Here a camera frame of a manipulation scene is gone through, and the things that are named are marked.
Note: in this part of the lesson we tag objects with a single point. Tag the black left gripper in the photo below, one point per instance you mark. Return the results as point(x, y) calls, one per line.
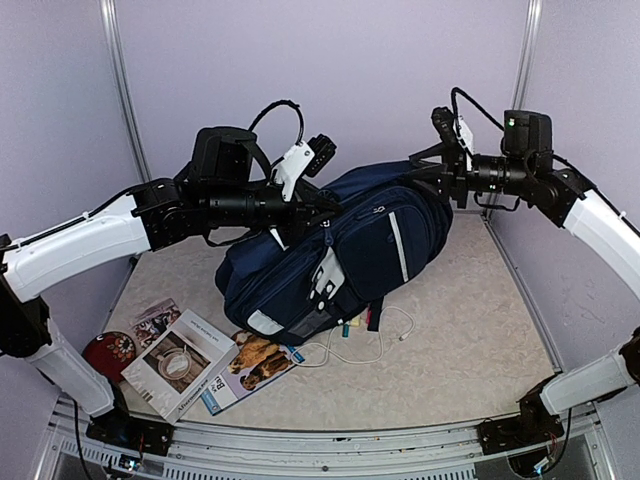
point(304, 205)

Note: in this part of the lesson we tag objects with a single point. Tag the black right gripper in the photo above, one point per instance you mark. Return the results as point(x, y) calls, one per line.
point(454, 175)

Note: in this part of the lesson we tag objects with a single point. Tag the navy blue student backpack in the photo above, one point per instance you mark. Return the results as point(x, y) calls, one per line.
point(387, 233)

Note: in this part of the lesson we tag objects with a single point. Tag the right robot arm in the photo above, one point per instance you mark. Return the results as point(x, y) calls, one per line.
point(524, 169)

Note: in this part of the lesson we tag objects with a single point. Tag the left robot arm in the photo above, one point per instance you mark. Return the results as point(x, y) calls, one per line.
point(228, 182)

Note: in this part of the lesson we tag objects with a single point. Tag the blue dog cover book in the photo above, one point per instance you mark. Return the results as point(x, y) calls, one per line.
point(258, 363)

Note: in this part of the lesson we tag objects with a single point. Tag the purple picture card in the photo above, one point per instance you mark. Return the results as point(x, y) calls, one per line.
point(154, 321)

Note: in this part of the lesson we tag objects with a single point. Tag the white afternoon tea book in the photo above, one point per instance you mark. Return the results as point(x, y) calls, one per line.
point(174, 371)

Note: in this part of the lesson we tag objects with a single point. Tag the red floral round tin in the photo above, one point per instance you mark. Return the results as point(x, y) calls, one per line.
point(110, 353)

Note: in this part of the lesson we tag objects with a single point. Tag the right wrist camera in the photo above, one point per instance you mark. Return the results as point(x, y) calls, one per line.
point(454, 133)

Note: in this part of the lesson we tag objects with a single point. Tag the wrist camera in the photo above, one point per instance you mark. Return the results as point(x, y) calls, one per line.
point(302, 159)
point(454, 133)

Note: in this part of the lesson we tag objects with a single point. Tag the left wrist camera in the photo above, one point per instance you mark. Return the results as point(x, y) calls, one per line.
point(302, 159)

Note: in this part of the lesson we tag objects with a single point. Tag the right aluminium frame post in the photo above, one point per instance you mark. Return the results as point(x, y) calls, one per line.
point(527, 53)

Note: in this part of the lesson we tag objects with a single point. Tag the aluminium frame post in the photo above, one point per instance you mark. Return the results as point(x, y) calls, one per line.
point(527, 53)
point(110, 24)

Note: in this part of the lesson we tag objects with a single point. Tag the left aluminium frame post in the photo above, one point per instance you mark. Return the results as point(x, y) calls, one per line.
point(110, 24)

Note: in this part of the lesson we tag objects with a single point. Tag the front aluminium rail base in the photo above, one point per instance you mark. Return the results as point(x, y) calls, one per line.
point(198, 450)

